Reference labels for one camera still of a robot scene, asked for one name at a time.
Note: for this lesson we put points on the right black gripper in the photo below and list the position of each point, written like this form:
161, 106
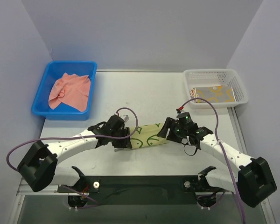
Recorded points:
168, 128

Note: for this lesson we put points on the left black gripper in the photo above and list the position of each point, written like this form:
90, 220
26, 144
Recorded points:
124, 137

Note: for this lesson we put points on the cream green patterned towel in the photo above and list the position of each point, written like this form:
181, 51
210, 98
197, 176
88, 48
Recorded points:
146, 136

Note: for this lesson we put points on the orange lion print towel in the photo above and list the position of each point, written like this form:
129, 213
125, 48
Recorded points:
193, 93

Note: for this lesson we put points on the pink towel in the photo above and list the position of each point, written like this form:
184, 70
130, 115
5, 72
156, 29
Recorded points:
72, 90

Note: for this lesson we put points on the yellow patterned towel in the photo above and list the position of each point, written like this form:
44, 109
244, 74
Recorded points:
216, 94

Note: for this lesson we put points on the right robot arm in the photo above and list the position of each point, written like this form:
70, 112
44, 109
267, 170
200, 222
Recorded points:
232, 158

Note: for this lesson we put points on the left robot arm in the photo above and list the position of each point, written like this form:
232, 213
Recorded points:
39, 167

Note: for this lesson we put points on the grey towel label tag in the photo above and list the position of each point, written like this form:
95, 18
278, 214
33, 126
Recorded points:
118, 149

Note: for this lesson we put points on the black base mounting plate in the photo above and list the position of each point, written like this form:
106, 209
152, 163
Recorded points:
139, 190

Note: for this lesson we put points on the white perforated plastic basket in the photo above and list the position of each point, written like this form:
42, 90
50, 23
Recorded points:
216, 77

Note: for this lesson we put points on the blue plastic bin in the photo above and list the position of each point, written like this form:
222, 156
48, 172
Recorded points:
53, 72

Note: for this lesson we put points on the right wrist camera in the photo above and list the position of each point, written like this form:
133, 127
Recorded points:
184, 116

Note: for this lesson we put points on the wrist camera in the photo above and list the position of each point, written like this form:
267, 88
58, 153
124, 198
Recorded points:
184, 116
124, 117

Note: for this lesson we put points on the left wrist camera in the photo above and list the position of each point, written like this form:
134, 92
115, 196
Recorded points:
124, 117

